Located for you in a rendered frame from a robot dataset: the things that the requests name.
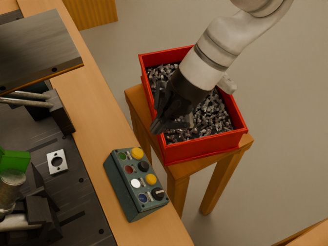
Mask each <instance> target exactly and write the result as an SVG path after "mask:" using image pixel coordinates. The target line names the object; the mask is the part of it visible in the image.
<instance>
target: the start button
mask: <svg viewBox="0 0 328 246"><path fill-rule="evenodd" d="M131 154H132V156H133V157H134V158H136V159H141V158H142V157H143V155H144V153H143V151H142V150H141V149H140V148H138V147H135V148H133V149H132V150H131Z"/></svg>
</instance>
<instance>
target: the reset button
mask: <svg viewBox="0 0 328 246"><path fill-rule="evenodd" d="M146 181H147V182H148V183H149V184H151V185H153V184H155V182H156V181H157V179H156V177H155V176H154V175H153V174H148V175H147V176H146Z"/></svg>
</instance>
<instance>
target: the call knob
mask: <svg viewBox="0 0 328 246"><path fill-rule="evenodd" d="M153 195H154V197H155V198H156V199H159V200H160V199H162V198H163V197H164V190H162V189H161V188H160V187H156V188H154V189H153Z"/></svg>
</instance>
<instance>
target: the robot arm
mask: <svg viewBox="0 0 328 246"><path fill-rule="evenodd" d="M230 1H231V2H232V3H233V4H234V5H235V6H236V7H238V8H239V9H241V10H240V11H239V12H238V13H236V14H235V15H233V16H230V17H226V16H218V17H216V18H215V19H214V20H213V21H212V22H211V23H210V24H209V26H208V27H207V28H206V30H205V31H204V33H203V34H202V35H201V37H200V38H199V40H198V41H197V42H196V44H195V45H194V46H193V47H192V48H191V49H190V50H189V52H188V53H187V54H186V56H185V57H184V59H183V60H182V61H181V63H180V64H179V66H178V67H177V69H176V70H175V72H174V73H173V74H172V76H171V79H170V80H169V81H167V82H165V81H157V82H156V90H155V99H154V109H155V110H157V114H156V118H155V119H154V121H153V122H152V123H151V125H150V129H149V130H150V132H151V134H152V135H158V134H162V133H163V131H164V130H165V129H184V128H195V127H196V123H195V122H194V121H193V114H194V113H195V111H196V108H197V105H198V104H199V103H201V102H202V101H203V100H204V99H205V97H206V96H207V95H208V94H209V93H210V91H211V90H212V89H213V88H214V87H215V85H217V86H218V87H219V88H221V89H222V90H223V91H224V92H226V93H227V94H230V95H231V94H233V92H234V91H235V90H236V89H237V84H236V83H235V82H234V80H233V79H232V78H231V77H230V76H229V75H228V73H226V71H227V69H228V68H229V67H230V65H231V64H232V63H233V62H234V61H235V59H236V58H237V57H238V56H239V54H240V53H241V52H242V50H243V49H244V48H245V47H246V46H248V45H249V44H250V43H252V42H253V41H255V40H256V39H257V38H259V37H260V36H261V35H262V34H263V33H265V32H266V31H267V30H269V29H270V28H271V27H272V26H274V25H275V24H276V23H277V22H278V21H279V20H280V19H281V18H282V17H283V16H284V15H285V14H286V13H287V11H288V10H289V8H290V7H291V5H292V3H293V0H230ZM160 98H161V99H162V100H161V104H160ZM184 115H186V116H185V118H183V119H182V120H181V123H175V122H174V121H175V120H176V119H177V118H179V117H180V116H184Z"/></svg>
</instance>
